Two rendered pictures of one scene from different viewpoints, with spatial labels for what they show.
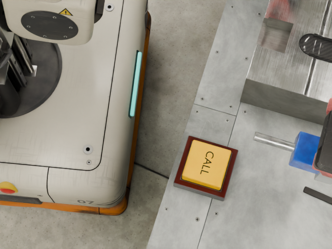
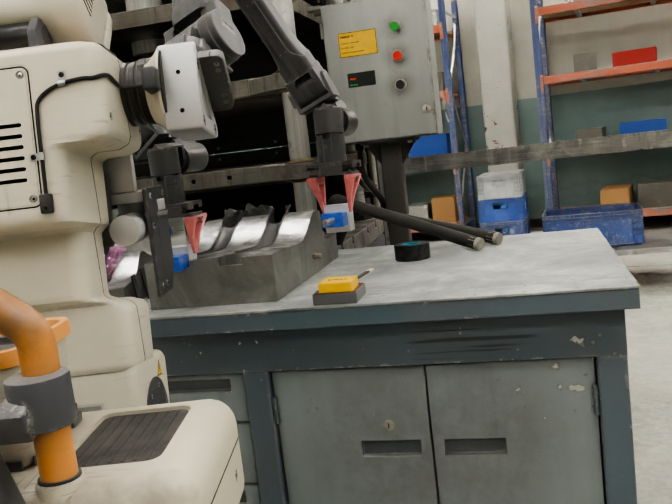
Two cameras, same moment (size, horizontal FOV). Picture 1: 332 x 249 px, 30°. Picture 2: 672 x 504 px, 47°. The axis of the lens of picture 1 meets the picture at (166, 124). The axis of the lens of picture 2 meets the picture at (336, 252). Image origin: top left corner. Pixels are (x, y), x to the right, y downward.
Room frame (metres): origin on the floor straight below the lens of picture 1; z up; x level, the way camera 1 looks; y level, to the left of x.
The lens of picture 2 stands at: (0.36, 1.30, 1.07)
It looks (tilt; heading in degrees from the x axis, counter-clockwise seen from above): 8 degrees down; 266
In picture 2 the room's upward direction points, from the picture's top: 7 degrees counter-clockwise
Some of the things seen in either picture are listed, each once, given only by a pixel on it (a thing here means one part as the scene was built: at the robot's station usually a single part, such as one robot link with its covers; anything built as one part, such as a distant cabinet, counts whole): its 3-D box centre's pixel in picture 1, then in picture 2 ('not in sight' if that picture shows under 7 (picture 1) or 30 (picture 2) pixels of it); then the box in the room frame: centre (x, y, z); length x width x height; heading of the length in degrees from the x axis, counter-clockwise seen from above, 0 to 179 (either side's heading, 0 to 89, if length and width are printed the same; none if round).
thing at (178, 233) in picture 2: not in sight; (179, 224); (0.69, -1.33, 0.87); 0.50 x 0.27 x 0.17; 72
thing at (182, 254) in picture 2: not in sight; (171, 264); (0.57, -0.16, 0.89); 0.13 x 0.05 x 0.05; 72
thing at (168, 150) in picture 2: not in sight; (166, 161); (0.55, -0.20, 1.08); 0.07 x 0.06 x 0.07; 55
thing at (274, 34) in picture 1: (272, 40); (235, 265); (0.45, -0.17, 0.87); 0.05 x 0.05 x 0.04; 72
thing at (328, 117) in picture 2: not in sight; (329, 121); (0.23, -0.23, 1.12); 0.07 x 0.06 x 0.07; 65
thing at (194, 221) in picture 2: not in sight; (185, 229); (0.54, -0.19, 0.95); 0.07 x 0.07 x 0.09; 72
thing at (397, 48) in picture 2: not in sight; (401, 251); (0.00, -0.99, 0.74); 0.31 x 0.22 x 1.47; 162
